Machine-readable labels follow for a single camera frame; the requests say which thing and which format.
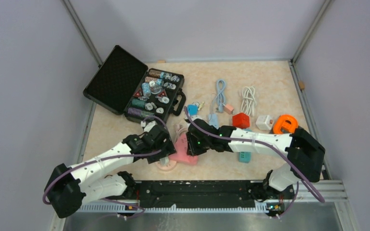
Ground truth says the white coiled cable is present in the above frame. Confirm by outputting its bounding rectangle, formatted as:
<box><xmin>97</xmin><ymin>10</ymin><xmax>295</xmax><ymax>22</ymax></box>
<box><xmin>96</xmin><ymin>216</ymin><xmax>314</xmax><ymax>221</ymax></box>
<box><xmin>239</xmin><ymin>86</ymin><xmax>257</xmax><ymax>117</ymax></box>

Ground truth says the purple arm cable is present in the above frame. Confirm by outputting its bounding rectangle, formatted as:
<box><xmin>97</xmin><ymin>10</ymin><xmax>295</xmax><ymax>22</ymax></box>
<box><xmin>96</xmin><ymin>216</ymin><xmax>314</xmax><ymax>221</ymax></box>
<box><xmin>42</xmin><ymin>115</ymin><xmax>173</xmax><ymax>219</ymax></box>
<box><xmin>184</xmin><ymin>105</ymin><xmax>326</xmax><ymax>218</ymax></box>

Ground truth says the red cube socket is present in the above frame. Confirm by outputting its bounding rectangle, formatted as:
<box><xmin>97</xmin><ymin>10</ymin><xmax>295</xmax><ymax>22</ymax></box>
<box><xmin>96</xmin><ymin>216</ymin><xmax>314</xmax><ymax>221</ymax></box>
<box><xmin>232</xmin><ymin>113</ymin><xmax>251</xmax><ymax>129</ymax></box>

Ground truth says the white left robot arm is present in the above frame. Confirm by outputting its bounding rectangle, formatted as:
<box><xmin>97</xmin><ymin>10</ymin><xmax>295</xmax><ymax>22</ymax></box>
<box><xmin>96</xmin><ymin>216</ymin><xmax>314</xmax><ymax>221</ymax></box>
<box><xmin>42</xmin><ymin>121</ymin><xmax>175</xmax><ymax>218</ymax></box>

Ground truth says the pale pink round socket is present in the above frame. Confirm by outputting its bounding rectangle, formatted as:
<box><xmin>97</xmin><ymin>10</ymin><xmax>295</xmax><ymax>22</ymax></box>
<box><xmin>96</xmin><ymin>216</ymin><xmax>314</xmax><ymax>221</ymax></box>
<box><xmin>156</xmin><ymin>157</ymin><xmax>177</xmax><ymax>171</ymax></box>

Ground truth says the white tiger cube socket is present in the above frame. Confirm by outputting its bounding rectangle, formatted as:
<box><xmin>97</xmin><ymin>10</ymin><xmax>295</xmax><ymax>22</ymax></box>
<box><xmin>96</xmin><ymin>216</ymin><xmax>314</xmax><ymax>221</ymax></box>
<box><xmin>255</xmin><ymin>115</ymin><xmax>274</xmax><ymax>130</ymax></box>

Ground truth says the teal power strip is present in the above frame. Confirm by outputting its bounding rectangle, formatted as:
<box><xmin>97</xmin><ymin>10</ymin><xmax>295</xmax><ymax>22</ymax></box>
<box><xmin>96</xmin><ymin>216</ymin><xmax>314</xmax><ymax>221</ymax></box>
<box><xmin>238</xmin><ymin>152</ymin><xmax>251</xmax><ymax>164</ymax></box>

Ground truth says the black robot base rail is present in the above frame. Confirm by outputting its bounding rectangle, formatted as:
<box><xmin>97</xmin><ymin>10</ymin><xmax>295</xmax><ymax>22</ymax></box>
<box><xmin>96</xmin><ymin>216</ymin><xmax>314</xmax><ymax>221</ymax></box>
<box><xmin>105</xmin><ymin>180</ymin><xmax>296</xmax><ymax>209</ymax></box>

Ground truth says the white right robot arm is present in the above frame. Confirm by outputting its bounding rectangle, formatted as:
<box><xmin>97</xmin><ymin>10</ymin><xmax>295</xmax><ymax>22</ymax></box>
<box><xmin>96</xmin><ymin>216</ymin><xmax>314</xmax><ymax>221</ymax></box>
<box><xmin>187</xmin><ymin>116</ymin><xmax>325</xmax><ymax>198</ymax></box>

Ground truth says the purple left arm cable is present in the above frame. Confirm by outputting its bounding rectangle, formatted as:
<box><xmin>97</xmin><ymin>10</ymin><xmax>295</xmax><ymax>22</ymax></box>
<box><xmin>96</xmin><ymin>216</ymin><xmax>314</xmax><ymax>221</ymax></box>
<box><xmin>42</xmin><ymin>115</ymin><xmax>173</xmax><ymax>219</ymax></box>

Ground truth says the pink usb charger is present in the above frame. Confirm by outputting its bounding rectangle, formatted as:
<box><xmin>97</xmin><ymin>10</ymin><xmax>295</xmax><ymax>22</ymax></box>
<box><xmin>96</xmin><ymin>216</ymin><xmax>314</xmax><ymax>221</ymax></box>
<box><xmin>224</xmin><ymin>104</ymin><xmax>234</xmax><ymax>115</ymax></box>

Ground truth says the orange ring toy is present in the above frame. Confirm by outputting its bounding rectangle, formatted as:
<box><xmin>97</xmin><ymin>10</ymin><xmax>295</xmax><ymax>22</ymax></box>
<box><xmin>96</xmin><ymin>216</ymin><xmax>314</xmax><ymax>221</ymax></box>
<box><xmin>272</xmin><ymin>114</ymin><xmax>299</xmax><ymax>134</ymax></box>

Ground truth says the pink round plug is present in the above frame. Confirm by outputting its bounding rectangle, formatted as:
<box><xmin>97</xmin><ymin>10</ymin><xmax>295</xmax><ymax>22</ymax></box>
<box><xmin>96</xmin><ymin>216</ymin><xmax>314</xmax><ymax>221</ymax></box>
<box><xmin>174</xmin><ymin>122</ymin><xmax>188</xmax><ymax>141</ymax></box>

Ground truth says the grey-blue power strip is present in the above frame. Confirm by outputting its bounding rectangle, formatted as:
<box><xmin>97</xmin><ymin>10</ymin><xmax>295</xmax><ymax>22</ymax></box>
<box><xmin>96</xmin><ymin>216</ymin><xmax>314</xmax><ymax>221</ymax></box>
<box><xmin>208</xmin><ymin>114</ymin><xmax>219</xmax><ymax>128</ymax></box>

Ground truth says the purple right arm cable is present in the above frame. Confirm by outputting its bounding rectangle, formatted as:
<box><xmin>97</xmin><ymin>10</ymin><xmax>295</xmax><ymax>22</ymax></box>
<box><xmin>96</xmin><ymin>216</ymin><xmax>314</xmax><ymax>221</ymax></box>
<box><xmin>184</xmin><ymin>105</ymin><xmax>326</xmax><ymax>218</ymax></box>

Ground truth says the pink triangular power strip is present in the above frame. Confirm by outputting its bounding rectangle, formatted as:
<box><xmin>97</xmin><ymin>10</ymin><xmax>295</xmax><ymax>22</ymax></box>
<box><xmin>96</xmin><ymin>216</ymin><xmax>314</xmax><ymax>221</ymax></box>
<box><xmin>169</xmin><ymin>132</ymin><xmax>198</xmax><ymax>166</ymax></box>

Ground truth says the blue small block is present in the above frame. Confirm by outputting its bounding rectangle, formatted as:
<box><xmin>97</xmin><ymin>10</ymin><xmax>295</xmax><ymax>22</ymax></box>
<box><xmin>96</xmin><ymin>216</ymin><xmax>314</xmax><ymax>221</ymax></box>
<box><xmin>187</xmin><ymin>104</ymin><xmax>198</xmax><ymax>116</ymax></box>

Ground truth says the black poker chip case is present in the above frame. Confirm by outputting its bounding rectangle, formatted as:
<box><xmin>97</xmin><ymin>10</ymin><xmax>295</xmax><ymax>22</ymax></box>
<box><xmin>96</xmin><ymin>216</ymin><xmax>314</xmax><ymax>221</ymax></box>
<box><xmin>83</xmin><ymin>45</ymin><xmax>186</xmax><ymax>122</ymax></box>

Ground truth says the light blue coiled cable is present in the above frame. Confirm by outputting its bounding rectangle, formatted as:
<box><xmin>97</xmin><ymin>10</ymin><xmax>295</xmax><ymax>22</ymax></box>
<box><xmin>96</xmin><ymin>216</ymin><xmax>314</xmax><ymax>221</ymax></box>
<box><xmin>211</xmin><ymin>79</ymin><xmax>227</xmax><ymax>114</ymax></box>

